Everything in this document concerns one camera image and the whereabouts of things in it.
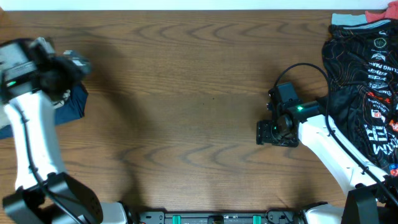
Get khaki cargo shorts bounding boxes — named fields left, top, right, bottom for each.
left=52, top=90, right=71, bottom=109

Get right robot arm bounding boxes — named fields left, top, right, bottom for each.
left=256, top=83, right=397, bottom=223

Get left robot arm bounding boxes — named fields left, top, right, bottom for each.
left=1, top=37, right=103, bottom=223

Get folded navy blue shorts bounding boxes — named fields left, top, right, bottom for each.
left=1, top=83, right=88, bottom=139

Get black printed cycling jersey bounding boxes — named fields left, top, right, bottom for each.
left=322, top=19, right=397, bottom=176

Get light blue cloth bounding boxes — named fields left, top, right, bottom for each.
left=331, top=13, right=367, bottom=26

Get red cloth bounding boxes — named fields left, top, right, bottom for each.
left=365, top=1, right=398, bottom=22

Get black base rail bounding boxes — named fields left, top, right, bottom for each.
left=125, top=207, right=307, bottom=224

